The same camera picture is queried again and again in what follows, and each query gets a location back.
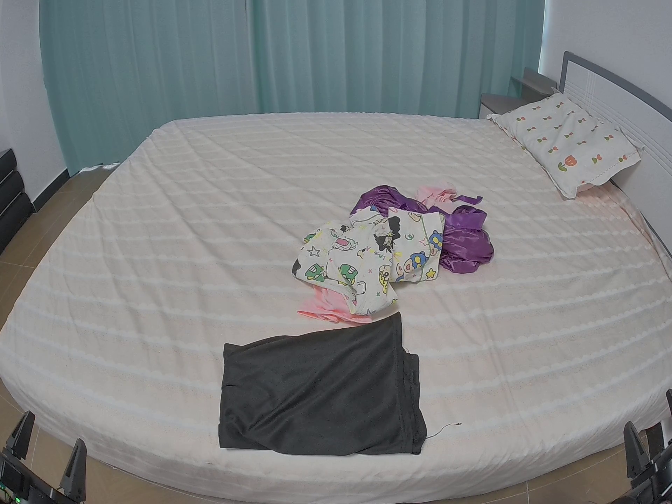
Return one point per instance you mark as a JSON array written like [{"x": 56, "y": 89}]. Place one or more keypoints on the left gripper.
[{"x": 26, "y": 478}]

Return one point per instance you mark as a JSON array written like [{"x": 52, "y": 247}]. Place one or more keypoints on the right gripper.
[{"x": 656, "y": 483}]

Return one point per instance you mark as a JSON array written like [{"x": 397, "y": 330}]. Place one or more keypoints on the black T-shirt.
[{"x": 320, "y": 391}]

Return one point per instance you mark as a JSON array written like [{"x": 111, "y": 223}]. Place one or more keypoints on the bed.
[{"x": 315, "y": 202}]

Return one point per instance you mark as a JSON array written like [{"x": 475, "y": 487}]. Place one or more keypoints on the purple satin garment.
[{"x": 462, "y": 239}]

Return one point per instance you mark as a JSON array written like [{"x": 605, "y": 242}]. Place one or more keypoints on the white printed pillow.
[{"x": 567, "y": 139}]

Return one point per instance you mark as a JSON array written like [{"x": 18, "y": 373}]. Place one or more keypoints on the pale pink garment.
[{"x": 435, "y": 195}]

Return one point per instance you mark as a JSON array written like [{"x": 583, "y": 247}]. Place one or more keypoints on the white printed pyjama top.
[{"x": 362, "y": 260}]

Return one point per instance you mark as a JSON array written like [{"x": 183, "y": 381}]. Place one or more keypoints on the grey bedside table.
[{"x": 498, "y": 103}]

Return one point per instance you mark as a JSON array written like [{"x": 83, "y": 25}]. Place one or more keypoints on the blue-green curtain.
[{"x": 288, "y": 34}]

